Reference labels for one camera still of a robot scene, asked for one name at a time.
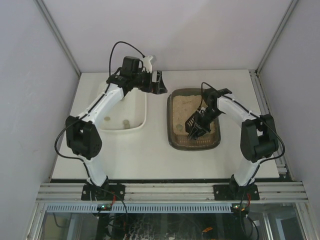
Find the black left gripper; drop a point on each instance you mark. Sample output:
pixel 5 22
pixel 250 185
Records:
pixel 153 82

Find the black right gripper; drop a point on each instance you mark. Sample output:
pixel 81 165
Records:
pixel 197 121

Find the black litter scoop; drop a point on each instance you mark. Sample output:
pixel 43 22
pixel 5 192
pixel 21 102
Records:
pixel 190 122

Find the dark brown litter box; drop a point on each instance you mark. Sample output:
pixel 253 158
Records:
pixel 181 104

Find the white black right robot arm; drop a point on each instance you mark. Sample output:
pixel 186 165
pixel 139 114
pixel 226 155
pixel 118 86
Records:
pixel 258 137

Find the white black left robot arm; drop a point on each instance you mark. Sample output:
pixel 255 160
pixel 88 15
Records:
pixel 82 134

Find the white plastic tub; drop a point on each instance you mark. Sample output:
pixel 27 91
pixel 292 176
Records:
pixel 132 107

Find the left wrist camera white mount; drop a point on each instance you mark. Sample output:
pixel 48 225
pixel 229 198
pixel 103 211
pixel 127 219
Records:
pixel 148 62

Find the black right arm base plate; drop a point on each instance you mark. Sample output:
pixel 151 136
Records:
pixel 225 192

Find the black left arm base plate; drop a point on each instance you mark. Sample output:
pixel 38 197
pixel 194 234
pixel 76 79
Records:
pixel 104 193

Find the aluminium front rail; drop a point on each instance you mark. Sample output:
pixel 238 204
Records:
pixel 264 192

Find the aluminium frame post left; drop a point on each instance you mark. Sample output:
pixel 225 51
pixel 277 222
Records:
pixel 53 27

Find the aluminium frame post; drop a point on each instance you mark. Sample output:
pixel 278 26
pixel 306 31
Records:
pixel 277 34
pixel 53 27

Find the aluminium frame post right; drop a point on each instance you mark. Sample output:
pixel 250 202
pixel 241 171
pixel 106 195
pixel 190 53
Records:
pixel 277 34

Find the grey slotted cable duct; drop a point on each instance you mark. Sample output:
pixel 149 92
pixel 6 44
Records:
pixel 140 208

